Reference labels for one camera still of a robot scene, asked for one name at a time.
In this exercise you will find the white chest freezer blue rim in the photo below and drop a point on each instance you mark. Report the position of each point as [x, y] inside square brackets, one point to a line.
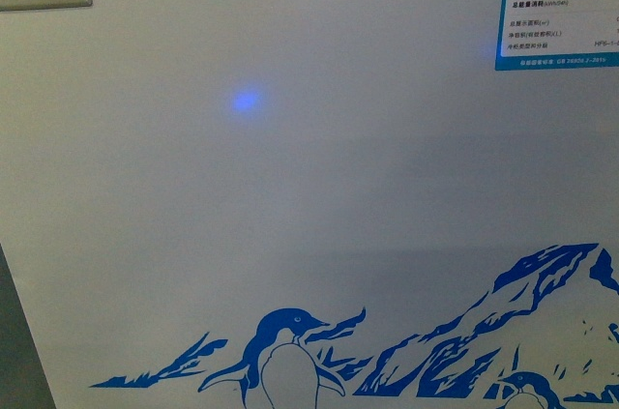
[301, 204]

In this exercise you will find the energy rating label sticker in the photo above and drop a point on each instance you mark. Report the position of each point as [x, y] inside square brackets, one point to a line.
[557, 34]

